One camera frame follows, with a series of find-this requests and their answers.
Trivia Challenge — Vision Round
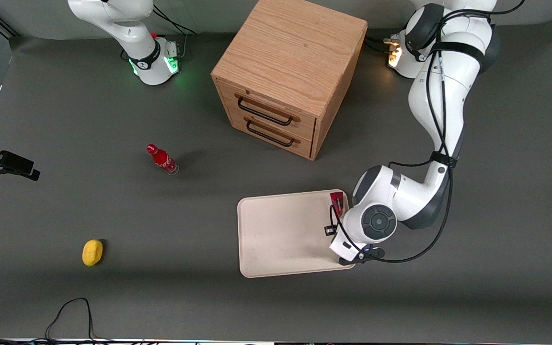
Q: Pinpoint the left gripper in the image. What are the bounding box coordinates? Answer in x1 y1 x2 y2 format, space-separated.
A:
324 225 386 265

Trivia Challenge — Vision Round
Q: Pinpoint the red white cookie box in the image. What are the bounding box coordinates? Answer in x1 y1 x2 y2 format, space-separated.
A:
330 191 349 215

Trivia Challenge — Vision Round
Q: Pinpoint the cream plastic tray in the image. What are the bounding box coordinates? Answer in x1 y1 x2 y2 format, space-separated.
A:
237 189 357 278

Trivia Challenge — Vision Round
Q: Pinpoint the wooden drawer front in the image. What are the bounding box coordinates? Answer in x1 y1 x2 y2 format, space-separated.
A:
216 79 317 140
226 106 315 159

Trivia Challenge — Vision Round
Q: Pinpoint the yellow lemon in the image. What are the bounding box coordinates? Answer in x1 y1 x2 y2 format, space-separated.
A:
82 239 104 267

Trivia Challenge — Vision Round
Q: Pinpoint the red cola bottle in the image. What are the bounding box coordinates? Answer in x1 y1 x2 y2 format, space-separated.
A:
146 144 180 176

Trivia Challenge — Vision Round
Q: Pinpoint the wooden drawer cabinet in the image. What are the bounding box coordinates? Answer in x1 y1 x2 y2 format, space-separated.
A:
211 0 368 161

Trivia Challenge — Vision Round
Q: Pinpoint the black metal drawer handle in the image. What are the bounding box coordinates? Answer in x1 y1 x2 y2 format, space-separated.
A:
243 117 301 148
234 93 301 127

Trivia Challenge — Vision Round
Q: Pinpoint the looped black cable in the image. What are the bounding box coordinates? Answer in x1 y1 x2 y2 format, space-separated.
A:
45 298 97 343

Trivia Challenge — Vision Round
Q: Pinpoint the black left arm base cable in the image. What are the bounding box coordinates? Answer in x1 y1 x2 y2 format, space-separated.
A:
363 34 401 55

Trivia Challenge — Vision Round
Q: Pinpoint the black arm base cable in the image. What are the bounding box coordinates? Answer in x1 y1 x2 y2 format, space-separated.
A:
151 4 198 59
363 34 401 55

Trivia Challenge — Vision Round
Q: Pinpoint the black right arm base cable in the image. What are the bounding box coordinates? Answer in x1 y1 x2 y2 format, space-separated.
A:
151 4 198 59

